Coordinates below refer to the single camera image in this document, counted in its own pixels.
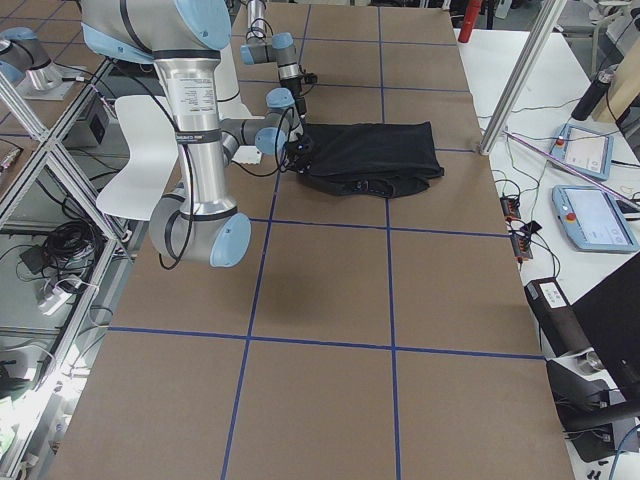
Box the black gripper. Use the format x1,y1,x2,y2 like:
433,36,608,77
285,139,318,175
280,77,307,119

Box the metal reacher grabber tool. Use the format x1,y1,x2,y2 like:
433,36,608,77
504,131,639,211

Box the red cylinder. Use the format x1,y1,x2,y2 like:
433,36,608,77
458,0,483,43

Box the orange connector board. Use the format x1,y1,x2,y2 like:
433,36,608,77
500,196,521,221

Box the black graphic t-shirt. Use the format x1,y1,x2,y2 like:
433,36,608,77
286,122,445,199

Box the aluminium frame post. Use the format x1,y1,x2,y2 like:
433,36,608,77
478,0,567,156

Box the near teach pendant tablet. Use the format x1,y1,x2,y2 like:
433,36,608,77
551,185,639,253

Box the far teach pendant tablet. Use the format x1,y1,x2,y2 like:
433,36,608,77
550,124,613,181

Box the black monitor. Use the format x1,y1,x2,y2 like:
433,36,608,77
572,255,639,400

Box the teach pendant tablet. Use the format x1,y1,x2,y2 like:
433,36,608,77
550,124,613,181
551,185,639,253

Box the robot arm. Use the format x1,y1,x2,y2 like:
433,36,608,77
81,1,307,267
240,0,307,118

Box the black water bottle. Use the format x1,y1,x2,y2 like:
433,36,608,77
571,68,615,121

